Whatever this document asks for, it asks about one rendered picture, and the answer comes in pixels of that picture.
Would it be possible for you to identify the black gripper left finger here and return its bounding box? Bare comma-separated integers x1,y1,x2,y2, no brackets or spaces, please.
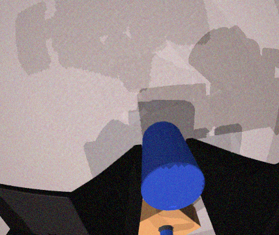
0,144,143,235

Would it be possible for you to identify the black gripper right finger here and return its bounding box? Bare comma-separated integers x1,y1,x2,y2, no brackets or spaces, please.
186,138,279,235

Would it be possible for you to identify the orange square block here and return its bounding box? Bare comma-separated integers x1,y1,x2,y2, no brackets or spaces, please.
139,199,201,235

